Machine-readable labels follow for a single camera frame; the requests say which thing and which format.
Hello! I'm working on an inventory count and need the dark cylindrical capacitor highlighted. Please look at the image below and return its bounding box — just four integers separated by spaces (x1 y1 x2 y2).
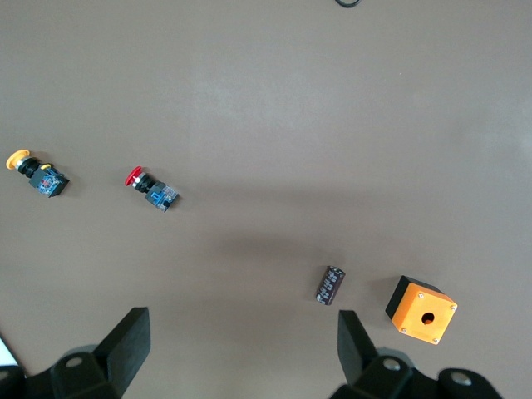
313 265 347 308

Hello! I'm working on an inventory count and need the white drawer cabinet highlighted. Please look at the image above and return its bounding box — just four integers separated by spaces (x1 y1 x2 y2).
0 330 18 369

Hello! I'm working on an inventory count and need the yellow mushroom push button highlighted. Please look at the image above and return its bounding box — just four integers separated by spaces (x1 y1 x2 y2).
6 148 71 200

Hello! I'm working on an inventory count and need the orange black button enclosure box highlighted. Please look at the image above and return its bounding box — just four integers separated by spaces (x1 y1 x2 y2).
385 274 459 347

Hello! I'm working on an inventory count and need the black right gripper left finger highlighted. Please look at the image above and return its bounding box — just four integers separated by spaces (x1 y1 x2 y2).
0 306 151 399

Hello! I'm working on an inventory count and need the red mushroom push button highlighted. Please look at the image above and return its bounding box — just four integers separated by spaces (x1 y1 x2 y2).
123 165 182 214

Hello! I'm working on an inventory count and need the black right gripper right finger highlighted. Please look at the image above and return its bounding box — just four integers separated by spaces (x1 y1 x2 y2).
330 309 504 399

